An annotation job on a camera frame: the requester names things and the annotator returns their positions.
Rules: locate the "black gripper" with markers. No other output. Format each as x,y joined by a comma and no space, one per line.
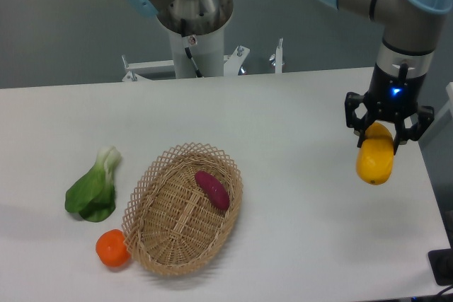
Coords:
390,98

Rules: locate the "white bracket with bolt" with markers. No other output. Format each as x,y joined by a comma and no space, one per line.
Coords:
276,59

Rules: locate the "orange tangerine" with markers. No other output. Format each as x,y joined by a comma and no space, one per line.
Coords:
111,249

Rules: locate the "purple sweet potato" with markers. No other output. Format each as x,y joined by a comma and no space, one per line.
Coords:
214,190

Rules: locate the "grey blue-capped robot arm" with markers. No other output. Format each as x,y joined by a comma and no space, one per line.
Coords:
412,29

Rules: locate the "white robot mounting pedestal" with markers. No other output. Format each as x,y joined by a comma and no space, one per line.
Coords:
193,56

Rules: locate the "green bok choy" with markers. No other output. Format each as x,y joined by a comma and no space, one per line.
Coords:
93,195

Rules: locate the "woven wicker basket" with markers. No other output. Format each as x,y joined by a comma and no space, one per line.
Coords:
171,227

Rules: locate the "black device at table edge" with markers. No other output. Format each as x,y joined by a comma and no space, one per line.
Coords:
441,266

